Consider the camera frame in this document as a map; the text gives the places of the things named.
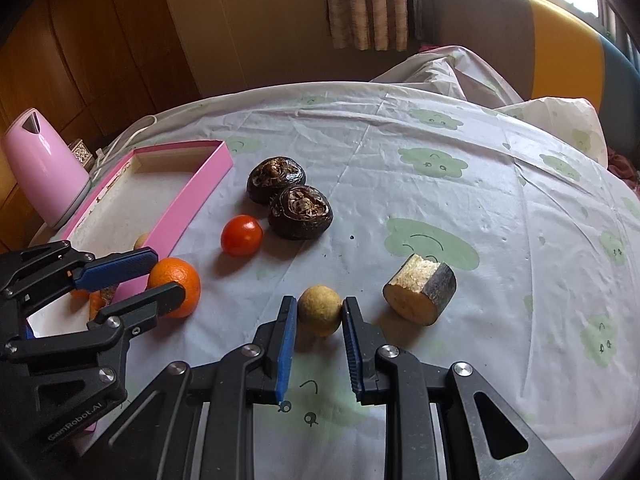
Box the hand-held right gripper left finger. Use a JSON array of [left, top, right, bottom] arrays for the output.
[[82, 295, 299, 480]]

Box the grey yellow blue headboard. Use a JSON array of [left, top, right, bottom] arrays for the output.
[[429, 0, 640, 121]]

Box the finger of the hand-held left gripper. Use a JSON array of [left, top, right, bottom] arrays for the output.
[[0, 241, 159, 321], [0, 282, 187, 401]]

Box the pink shallow tray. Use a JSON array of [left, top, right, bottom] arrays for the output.
[[25, 140, 234, 453]]

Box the small red tomato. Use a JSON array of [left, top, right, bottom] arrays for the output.
[[220, 214, 264, 257]]

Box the brown wooden wardrobe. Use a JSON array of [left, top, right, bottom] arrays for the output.
[[0, 0, 201, 256]]

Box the orange carrot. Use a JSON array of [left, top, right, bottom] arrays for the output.
[[88, 285, 120, 321]]

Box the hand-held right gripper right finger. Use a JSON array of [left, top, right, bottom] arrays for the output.
[[341, 296, 576, 480]]

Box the white power cable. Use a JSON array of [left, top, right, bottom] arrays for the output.
[[95, 114, 157, 171]]

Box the beige patterned curtain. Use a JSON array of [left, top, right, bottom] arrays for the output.
[[321, 0, 410, 52]]

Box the pink electric kettle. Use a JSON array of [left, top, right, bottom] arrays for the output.
[[0, 108, 93, 229]]

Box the dark red cloth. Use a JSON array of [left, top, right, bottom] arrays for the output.
[[606, 147, 640, 193]]

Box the dark water chestnut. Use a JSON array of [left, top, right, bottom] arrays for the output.
[[268, 185, 334, 241], [246, 157, 307, 206]]

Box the small patterned box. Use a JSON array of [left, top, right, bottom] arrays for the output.
[[67, 139, 96, 171]]

